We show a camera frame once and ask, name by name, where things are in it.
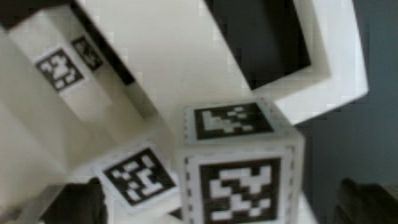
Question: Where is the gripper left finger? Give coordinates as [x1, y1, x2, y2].
[12, 178, 108, 224]

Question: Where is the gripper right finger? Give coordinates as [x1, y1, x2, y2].
[332, 179, 398, 224]

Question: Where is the white chair backrest frame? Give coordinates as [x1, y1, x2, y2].
[0, 0, 250, 224]

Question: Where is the white tagged cube nut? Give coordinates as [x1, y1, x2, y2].
[175, 98, 305, 224]

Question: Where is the white U-shaped obstacle fence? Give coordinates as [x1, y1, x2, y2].
[202, 0, 369, 124]

